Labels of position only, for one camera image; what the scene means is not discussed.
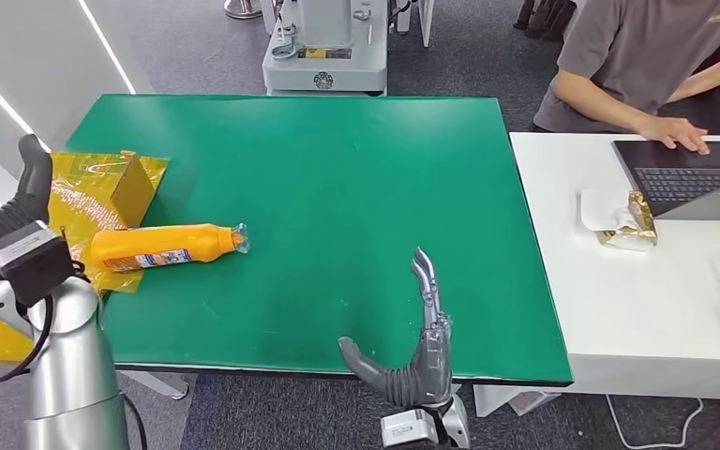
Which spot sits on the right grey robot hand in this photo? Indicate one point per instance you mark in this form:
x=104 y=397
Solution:
x=428 y=372

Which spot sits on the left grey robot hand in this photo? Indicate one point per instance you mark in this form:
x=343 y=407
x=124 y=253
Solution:
x=6 y=223

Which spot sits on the person's right hand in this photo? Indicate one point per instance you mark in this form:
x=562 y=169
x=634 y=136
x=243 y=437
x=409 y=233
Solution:
x=673 y=132

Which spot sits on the orange detergent bottle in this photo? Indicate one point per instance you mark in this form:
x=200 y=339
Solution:
x=161 y=242

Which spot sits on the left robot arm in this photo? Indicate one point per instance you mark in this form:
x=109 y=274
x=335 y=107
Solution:
x=68 y=372

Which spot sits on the person's right forearm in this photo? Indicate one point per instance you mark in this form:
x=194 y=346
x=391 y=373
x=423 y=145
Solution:
x=602 y=109

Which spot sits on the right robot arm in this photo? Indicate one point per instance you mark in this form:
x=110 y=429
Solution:
x=459 y=425

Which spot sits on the person's left forearm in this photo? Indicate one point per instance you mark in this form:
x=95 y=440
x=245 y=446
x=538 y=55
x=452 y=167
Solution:
x=714 y=74

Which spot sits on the dark grey laptop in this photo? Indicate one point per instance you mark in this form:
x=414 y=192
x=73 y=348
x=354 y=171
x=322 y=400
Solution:
x=677 y=180

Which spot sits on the person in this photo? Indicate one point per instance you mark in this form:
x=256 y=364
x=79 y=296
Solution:
x=639 y=56

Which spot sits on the yellow plastic-wrapped cardboard box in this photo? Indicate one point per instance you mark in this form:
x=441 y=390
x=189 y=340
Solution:
x=87 y=186

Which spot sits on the gold foil packet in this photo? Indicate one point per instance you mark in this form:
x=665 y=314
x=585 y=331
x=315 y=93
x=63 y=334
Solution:
x=641 y=217

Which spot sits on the white paper napkin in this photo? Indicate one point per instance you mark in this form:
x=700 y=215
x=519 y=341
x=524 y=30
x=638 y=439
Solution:
x=599 y=211

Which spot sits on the black chair base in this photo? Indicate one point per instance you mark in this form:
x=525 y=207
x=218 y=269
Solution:
x=545 y=18

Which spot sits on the green table mat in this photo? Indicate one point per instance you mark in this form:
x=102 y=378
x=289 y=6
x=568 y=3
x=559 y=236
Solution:
x=347 y=217

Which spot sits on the white table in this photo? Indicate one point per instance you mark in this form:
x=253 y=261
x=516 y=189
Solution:
x=646 y=310

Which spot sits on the white table leg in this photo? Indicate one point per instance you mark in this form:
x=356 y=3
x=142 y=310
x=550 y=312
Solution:
x=161 y=384

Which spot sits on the white furniture panel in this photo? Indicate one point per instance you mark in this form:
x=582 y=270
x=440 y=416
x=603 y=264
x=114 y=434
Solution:
x=426 y=25

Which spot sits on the white machine base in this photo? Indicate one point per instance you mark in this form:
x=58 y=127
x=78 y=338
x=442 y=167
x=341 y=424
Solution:
x=334 y=68

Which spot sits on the round metal stand base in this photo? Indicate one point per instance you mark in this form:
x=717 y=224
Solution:
x=242 y=7

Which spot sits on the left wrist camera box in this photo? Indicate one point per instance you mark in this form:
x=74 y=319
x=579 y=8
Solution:
x=34 y=267

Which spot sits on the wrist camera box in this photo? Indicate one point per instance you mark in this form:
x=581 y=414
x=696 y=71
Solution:
x=34 y=267
x=406 y=428

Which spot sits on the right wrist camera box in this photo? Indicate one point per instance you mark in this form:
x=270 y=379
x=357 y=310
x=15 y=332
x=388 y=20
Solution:
x=406 y=428

